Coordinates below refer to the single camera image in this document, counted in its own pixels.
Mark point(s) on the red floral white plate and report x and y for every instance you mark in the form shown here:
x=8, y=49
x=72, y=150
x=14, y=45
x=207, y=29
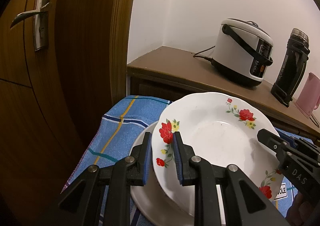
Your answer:
x=222, y=130

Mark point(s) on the plain grey flat plate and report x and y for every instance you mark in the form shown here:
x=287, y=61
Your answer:
x=163, y=200

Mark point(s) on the silver door handle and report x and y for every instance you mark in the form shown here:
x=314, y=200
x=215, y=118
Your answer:
x=40, y=22

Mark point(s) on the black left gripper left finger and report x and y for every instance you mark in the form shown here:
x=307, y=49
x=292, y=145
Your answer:
x=103, y=194

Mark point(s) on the white black rice cooker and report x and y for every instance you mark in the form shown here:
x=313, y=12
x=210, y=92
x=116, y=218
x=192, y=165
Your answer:
x=242, y=52

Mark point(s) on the pink electric kettle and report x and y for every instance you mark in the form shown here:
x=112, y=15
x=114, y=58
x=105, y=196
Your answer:
x=308, y=99

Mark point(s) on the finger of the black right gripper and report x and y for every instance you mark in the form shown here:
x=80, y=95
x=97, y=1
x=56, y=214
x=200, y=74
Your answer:
x=273, y=144

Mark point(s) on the black tall thermos flask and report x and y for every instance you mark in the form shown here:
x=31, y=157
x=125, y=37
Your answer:
x=293, y=67

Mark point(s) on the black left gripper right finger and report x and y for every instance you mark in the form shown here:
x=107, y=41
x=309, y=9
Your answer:
x=222, y=192

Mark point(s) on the brown wooden sideboard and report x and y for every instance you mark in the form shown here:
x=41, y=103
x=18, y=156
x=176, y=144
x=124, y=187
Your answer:
x=170, y=74

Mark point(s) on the person's right hand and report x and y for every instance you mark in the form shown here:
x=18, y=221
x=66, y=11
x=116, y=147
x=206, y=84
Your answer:
x=300, y=211

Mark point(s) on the blue plaid tablecloth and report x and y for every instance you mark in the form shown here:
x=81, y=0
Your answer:
x=118, y=131

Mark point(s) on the brown wooden door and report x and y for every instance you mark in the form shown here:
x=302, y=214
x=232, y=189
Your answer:
x=52, y=100

